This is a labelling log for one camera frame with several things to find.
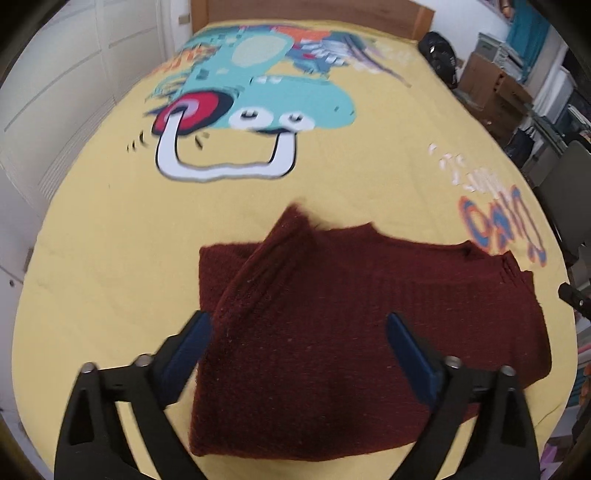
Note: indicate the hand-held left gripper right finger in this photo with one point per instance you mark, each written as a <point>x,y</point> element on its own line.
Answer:
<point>413,357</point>

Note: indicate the wooden dresser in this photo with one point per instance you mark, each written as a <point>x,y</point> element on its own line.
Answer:
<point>485,83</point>

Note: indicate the white wardrobe doors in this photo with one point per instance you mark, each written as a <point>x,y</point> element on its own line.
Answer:
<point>55,92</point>

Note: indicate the teal curtain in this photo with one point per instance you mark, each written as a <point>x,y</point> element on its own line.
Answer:
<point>531,32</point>

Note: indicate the yellow printed blanket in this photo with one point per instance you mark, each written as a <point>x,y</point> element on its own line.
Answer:
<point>115,230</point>

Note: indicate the white printer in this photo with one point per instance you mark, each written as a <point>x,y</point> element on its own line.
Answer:
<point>512,62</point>

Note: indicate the dark red knit sweater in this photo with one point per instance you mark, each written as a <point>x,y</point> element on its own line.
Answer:
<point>323,323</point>

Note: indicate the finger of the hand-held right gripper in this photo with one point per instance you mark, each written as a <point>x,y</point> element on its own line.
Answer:
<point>577,299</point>

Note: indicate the purple patterned mat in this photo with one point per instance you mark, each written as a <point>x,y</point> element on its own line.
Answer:
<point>556,459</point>

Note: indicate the wooden bed headboard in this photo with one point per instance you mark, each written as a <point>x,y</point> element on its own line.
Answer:
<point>323,9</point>

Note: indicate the grey green chair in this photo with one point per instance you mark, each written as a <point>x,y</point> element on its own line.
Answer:
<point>572,184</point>

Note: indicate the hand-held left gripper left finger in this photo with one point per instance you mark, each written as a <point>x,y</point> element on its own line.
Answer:
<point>184,355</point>

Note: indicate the dark blue bag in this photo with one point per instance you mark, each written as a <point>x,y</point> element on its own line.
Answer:
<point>519,150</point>

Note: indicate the black backpack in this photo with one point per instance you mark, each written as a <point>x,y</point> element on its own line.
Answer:
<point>438,55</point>

